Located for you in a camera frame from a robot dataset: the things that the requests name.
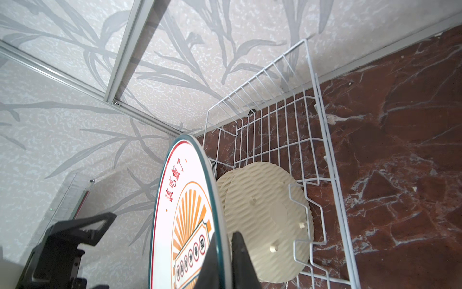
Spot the clear plastic wall shelf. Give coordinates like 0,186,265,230
31,171,95,247

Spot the beige patterned plate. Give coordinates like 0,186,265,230
217,169,238,209
224,161,314,284
217,166,249,208

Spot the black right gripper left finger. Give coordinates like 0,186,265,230
194,235,221,289

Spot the white wire dish rack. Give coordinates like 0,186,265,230
200,38,360,289

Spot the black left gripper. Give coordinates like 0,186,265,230
16,213,117,289

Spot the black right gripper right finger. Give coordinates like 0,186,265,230
232,232,261,289

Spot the aluminium frame crossbar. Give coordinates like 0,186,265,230
1,41,182,137

